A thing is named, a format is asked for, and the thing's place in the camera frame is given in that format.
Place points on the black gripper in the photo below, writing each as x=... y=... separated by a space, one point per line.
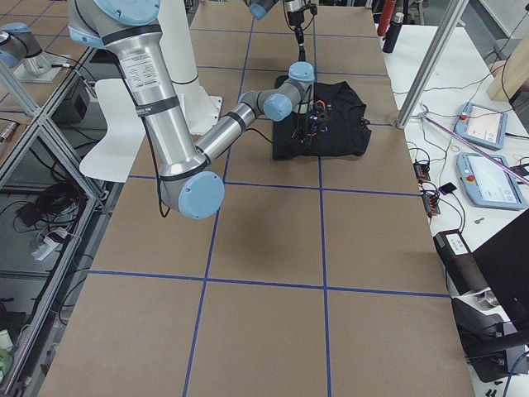
x=305 y=118
x=298 y=30

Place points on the black printed t-shirt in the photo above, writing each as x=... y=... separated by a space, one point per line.
x=346 y=133

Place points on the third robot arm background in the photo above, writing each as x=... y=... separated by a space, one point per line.
x=21 y=51

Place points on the black water bottle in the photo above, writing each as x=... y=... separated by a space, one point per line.
x=391 y=36

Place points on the red bottle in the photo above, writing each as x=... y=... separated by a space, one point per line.
x=385 y=17

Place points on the metal reacher grabber tool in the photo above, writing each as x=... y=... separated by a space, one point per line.
x=424 y=116

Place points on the blue teach pendant far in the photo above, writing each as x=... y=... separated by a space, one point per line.
x=482 y=126

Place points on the blue teach pendant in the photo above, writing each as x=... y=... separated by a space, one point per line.
x=487 y=185
x=482 y=126

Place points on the blue teach pendant near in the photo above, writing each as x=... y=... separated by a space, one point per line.
x=487 y=185

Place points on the white chair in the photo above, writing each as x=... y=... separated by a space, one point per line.
x=112 y=158

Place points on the seated person in beige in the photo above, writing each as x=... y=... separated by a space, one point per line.
x=502 y=49

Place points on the black box device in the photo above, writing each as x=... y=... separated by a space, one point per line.
x=462 y=272

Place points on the black monitor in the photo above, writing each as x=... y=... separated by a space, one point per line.
x=503 y=261

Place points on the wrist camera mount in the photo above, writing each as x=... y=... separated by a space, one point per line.
x=319 y=115

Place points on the aluminium frame post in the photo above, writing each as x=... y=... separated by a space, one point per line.
x=439 y=41

